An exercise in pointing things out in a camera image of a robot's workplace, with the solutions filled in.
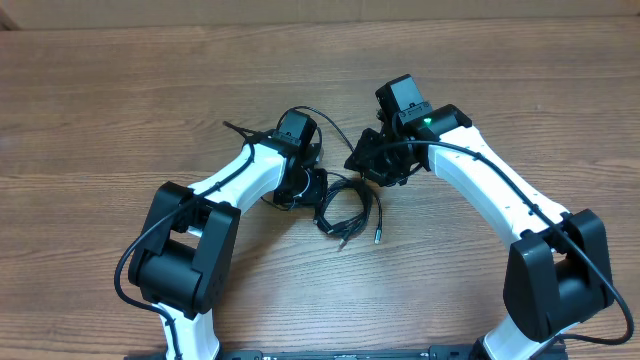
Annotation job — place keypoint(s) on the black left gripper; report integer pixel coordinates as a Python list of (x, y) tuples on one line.
[(310, 189)]

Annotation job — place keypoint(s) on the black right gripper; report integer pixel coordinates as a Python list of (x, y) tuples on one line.
[(370, 157)]

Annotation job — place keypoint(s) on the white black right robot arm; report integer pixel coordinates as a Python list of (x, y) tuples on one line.
[(558, 282)]

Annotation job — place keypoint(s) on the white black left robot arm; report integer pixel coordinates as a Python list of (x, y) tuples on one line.
[(177, 267)]

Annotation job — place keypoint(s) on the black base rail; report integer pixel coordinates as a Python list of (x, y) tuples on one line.
[(434, 352)]

